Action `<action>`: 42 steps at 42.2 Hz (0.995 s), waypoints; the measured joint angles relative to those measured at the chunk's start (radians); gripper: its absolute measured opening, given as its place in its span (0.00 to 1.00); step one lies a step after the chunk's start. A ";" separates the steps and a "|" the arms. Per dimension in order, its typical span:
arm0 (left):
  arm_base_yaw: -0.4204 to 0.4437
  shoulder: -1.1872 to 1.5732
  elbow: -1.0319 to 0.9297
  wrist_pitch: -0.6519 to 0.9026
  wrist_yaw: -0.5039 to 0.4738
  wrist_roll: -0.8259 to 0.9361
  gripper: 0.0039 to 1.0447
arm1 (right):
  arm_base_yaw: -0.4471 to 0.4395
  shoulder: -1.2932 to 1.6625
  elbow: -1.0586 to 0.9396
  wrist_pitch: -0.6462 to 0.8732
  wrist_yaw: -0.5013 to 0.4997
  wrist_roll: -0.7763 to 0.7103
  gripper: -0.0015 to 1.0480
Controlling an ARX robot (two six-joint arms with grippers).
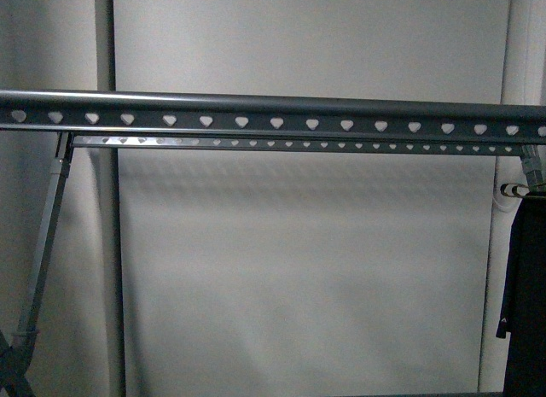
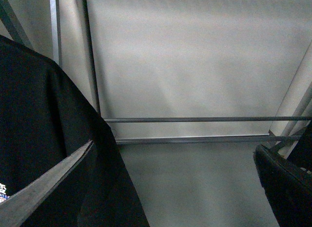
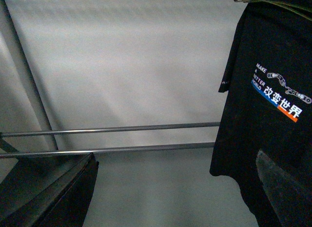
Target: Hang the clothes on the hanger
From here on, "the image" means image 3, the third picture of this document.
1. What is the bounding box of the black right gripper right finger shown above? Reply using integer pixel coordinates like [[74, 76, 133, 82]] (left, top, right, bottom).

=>
[[256, 150, 312, 227]]

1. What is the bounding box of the grey metal clothes rack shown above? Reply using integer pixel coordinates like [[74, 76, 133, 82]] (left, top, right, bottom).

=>
[[0, 0, 234, 152]]

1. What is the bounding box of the black printed t-shirt hanging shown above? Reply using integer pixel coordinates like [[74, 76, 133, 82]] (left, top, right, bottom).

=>
[[210, 0, 312, 227]]

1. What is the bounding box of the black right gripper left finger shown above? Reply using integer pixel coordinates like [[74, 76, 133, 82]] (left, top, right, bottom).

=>
[[0, 153, 99, 227]]

